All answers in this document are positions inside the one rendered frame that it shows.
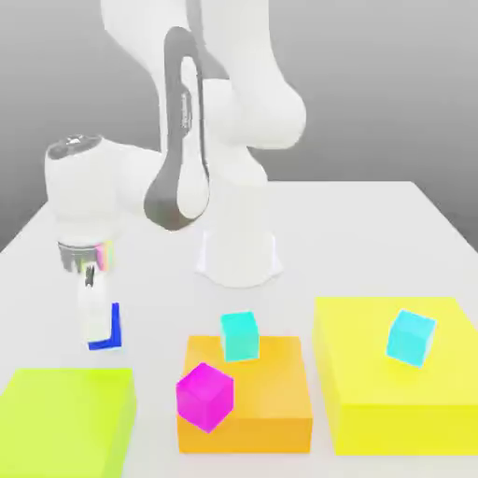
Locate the small blue cube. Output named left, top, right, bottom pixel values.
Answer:
left=88, top=302, right=122, bottom=352

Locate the small magenta cube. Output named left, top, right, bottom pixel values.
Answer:
left=175, top=361, right=235, bottom=435

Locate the small cyan cube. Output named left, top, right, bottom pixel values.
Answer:
left=218, top=310, right=261, bottom=363
left=385, top=308, right=438, bottom=370

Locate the large orange box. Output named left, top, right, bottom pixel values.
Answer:
left=176, top=334, right=314, bottom=456

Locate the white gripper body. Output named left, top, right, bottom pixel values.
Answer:
left=77, top=269, right=114, bottom=344

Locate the large yellow box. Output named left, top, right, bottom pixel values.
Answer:
left=312, top=296, right=478, bottom=457

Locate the large lime green box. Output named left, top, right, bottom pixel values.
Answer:
left=0, top=368, right=138, bottom=478

